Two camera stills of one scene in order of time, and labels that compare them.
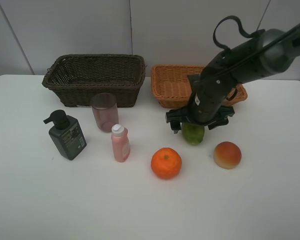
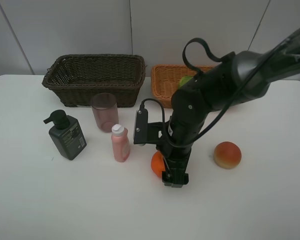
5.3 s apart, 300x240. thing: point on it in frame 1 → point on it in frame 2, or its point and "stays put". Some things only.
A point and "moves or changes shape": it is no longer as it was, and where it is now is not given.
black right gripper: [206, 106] → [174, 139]
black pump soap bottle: [65, 134] stays put
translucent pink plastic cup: [105, 107] stays put
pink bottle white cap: [121, 143] stays put
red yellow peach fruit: [227, 155] stays put
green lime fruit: [193, 133] moves or changes shape
